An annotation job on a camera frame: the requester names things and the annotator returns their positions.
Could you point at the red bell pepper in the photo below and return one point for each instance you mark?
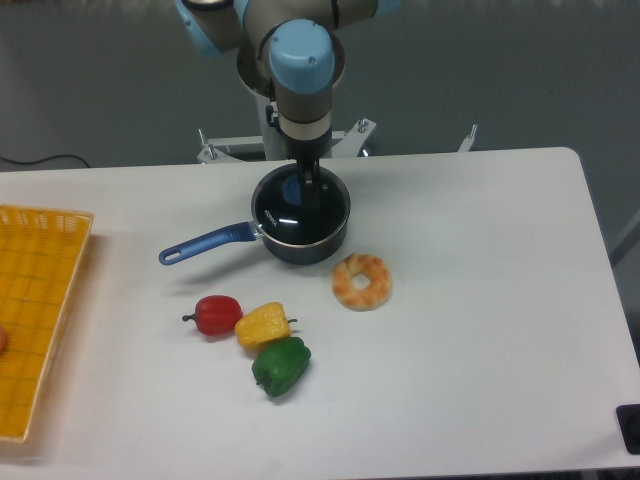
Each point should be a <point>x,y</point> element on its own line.
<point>215,315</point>

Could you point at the black device table corner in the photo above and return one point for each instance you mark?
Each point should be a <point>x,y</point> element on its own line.
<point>629,422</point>

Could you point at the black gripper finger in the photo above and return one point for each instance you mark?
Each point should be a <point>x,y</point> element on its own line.
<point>304,181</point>
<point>312,177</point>

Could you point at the yellow woven basket tray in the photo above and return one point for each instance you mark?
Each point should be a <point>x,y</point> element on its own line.
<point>41,252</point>

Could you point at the white metal base frame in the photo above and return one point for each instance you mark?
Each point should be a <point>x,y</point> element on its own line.
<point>249,148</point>

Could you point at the dark saucepan blue handle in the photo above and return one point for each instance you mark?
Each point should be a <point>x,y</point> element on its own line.
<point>250,231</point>

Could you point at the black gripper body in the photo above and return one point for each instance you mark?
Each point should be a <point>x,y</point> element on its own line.
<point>301,141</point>

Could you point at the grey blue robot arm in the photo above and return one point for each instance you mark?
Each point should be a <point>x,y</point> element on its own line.
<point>290,58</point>

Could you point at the glass lid blue knob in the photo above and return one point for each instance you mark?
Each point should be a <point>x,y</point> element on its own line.
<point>276,208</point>

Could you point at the yellow bell pepper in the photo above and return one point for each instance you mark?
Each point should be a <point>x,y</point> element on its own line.
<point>262,326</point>

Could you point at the green bell pepper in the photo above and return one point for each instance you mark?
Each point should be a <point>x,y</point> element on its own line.
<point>279,367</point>

